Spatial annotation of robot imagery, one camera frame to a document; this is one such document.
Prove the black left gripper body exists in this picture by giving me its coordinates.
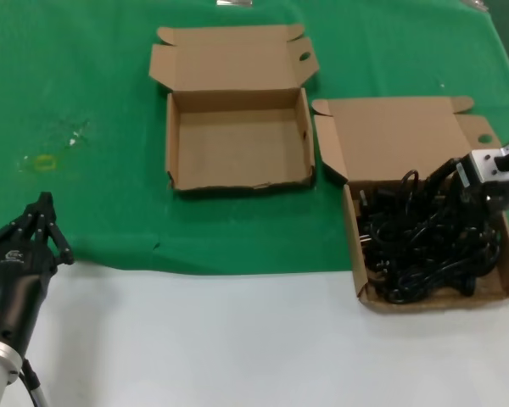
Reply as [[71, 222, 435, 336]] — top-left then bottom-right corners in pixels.
[[0, 240, 57, 355]]

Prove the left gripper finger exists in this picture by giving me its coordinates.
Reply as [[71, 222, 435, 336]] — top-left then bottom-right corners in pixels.
[[36, 191, 76, 267], [0, 191, 48, 255]]

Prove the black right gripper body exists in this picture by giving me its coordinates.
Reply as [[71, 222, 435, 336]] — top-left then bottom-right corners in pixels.
[[422, 157, 466, 203]]

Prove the open cardboard box shallow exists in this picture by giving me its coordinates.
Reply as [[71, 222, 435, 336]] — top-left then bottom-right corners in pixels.
[[148, 23, 322, 196], [311, 96, 509, 314]]

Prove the green table cloth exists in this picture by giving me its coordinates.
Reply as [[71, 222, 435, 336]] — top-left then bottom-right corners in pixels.
[[0, 0, 509, 276]]

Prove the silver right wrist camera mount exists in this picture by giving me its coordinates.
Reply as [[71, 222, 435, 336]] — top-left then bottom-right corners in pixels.
[[456, 135, 509, 190]]

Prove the pile of black power cables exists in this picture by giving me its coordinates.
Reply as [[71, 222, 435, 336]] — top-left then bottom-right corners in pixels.
[[358, 169, 502, 304]]

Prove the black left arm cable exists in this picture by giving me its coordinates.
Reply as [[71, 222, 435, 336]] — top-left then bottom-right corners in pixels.
[[19, 358, 50, 407]]

